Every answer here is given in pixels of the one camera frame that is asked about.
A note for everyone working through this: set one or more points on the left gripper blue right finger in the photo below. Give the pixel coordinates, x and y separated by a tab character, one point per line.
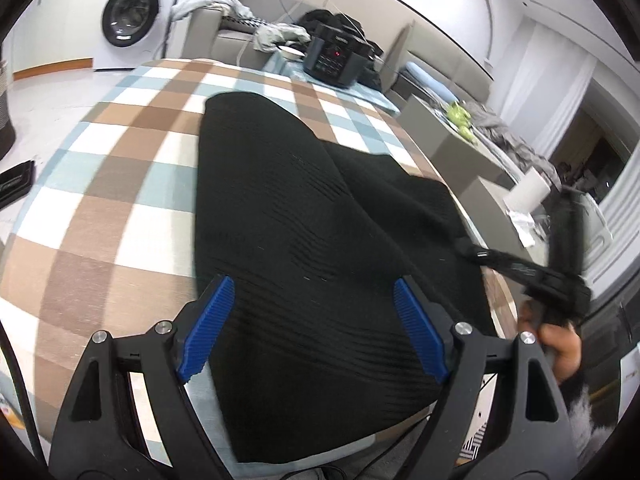
427	326

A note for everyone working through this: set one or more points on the person right hand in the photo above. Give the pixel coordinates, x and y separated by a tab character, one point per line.
562	341

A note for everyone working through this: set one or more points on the woven laundry basket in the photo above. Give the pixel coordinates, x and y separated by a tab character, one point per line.
7	131

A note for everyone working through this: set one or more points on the grey sofa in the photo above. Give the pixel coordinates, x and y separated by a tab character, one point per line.
227	31

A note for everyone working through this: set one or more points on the black electric pressure cooker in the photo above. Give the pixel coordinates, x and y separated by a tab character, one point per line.
336	57

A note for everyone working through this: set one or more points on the grey blanket on bed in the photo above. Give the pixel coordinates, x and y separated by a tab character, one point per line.
500	134

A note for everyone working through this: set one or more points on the plaid checkered tablecloth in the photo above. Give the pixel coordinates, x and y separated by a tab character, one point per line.
103	241

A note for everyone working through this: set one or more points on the grey cube cabinet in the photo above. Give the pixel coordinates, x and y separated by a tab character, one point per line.
458	161

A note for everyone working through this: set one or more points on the teal checkered side table cloth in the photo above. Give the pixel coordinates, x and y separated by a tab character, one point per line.
279	65

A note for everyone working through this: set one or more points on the light blue pillow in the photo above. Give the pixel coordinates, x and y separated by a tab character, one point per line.
420	76

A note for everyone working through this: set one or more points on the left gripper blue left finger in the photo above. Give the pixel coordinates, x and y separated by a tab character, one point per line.
199	324

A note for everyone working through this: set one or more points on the pile of black clothes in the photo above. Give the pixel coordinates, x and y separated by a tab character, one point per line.
310	21

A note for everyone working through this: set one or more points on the beige upholstered bed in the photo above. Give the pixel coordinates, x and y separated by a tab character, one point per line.
442	58

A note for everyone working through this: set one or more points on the black plastic tray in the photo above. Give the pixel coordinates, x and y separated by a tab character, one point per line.
16	182

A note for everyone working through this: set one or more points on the white crumpled tissue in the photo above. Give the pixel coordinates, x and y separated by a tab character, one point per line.
524	226

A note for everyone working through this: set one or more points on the black knit sweater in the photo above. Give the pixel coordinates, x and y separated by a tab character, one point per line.
314	235

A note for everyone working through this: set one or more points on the white front-load washing machine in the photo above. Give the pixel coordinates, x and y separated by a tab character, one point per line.
132	33

